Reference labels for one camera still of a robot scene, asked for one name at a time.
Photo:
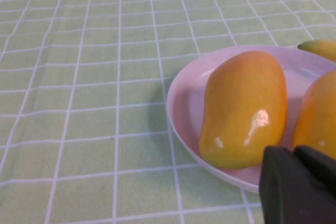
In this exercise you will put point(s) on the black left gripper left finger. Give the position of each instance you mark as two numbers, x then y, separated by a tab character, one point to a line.
286	200

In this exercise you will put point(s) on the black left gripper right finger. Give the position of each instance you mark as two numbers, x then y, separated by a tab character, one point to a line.
317	166

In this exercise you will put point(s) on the yellow plastic banana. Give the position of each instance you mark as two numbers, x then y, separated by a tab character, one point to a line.
323	48

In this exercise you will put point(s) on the pink round plate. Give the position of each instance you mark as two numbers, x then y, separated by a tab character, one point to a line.
187	103

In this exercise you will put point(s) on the yellow orange mango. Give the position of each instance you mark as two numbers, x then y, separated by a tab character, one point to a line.
320	113

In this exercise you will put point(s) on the deep orange mango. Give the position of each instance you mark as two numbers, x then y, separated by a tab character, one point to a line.
241	108

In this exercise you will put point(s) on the green checked tablecloth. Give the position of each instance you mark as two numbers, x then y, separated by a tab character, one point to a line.
92	103

